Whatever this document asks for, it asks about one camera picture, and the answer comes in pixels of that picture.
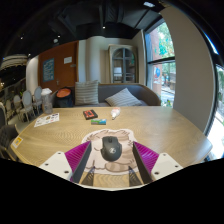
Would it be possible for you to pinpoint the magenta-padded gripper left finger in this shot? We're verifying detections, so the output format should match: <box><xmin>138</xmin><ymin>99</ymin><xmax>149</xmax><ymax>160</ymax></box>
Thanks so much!
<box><xmin>39</xmin><ymin>140</ymin><xmax>93</xmax><ymax>185</ymax></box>

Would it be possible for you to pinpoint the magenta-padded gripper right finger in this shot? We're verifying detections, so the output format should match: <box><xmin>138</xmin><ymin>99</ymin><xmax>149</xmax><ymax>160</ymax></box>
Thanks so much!
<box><xmin>132</xmin><ymin>140</ymin><xmax>184</xmax><ymax>185</ymax></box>

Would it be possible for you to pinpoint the black computer mouse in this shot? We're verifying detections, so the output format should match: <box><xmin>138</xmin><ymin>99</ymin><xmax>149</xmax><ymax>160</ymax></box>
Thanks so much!
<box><xmin>100</xmin><ymin>135</ymin><xmax>122</xmax><ymax>162</ymax></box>

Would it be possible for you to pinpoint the yellow square sticker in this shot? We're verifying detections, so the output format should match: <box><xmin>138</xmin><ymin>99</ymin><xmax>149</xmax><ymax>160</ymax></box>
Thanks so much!
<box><xmin>11</xmin><ymin>135</ymin><xmax>24</xmax><ymax>149</ymax></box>

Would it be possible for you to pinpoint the white sticker sheet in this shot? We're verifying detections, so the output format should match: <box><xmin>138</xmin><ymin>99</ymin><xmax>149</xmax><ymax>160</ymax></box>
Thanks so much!
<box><xmin>33</xmin><ymin>112</ymin><xmax>61</xmax><ymax>128</ymax></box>

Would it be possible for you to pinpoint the dark tufted chair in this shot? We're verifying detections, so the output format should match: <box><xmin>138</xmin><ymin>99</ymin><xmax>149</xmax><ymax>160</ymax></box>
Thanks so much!
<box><xmin>0</xmin><ymin>123</ymin><xmax>19</xmax><ymax>158</ymax></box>

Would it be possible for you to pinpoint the small green pack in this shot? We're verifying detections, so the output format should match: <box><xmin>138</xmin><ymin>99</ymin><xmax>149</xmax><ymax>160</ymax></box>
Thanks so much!
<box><xmin>90</xmin><ymin>118</ymin><xmax>108</xmax><ymax>126</ymax></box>

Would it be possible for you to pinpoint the black and red box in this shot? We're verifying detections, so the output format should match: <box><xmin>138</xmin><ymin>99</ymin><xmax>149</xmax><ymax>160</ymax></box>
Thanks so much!
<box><xmin>82</xmin><ymin>109</ymin><xmax>99</xmax><ymax>121</ymax></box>

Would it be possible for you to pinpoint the black bag with orange top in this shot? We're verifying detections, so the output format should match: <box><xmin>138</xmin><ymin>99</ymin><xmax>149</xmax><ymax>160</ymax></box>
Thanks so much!
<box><xmin>54</xmin><ymin>87</ymin><xmax>75</xmax><ymax>108</ymax></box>

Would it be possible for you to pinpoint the group of white chairs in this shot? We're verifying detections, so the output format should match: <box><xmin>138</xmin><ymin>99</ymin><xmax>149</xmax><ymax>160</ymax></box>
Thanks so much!
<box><xmin>4</xmin><ymin>85</ymin><xmax>44</xmax><ymax>123</ymax></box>

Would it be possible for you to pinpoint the grey curved sofa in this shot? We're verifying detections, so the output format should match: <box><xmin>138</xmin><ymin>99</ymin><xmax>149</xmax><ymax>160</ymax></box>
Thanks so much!
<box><xmin>51</xmin><ymin>83</ymin><xmax>162</xmax><ymax>108</ymax></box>

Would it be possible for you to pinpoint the large striped cushion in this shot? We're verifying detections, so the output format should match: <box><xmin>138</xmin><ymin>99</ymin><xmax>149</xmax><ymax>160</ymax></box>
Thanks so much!
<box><xmin>74</xmin><ymin>79</ymin><xmax>100</xmax><ymax>106</ymax></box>

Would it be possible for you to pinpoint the flat striped cushion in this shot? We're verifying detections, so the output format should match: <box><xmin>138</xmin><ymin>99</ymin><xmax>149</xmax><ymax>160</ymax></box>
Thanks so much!
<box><xmin>104</xmin><ymin>87</ymin><xmax>144</xmax><ymax>108</ymax></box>

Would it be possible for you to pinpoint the large window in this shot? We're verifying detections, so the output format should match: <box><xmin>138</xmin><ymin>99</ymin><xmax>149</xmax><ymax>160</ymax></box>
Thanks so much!
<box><xmin>144</xmin><ymin>21</ymin><xmax>177</xmax><ymax>108</ymax></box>

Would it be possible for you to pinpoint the arched glass-door cabinet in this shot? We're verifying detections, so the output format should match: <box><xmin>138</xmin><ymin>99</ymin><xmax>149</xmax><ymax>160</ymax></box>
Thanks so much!
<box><xmin>107</xmin><ymin>44</ymin><xmax>138</xmax><ymax>84</ymax></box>

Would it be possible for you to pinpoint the blue wall poster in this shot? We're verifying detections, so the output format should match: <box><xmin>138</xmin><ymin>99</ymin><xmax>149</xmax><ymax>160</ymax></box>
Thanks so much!
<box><xmin>42</xmin><ymin>58</ymin><xmax>55</xmax><ymax>83</ymax></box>

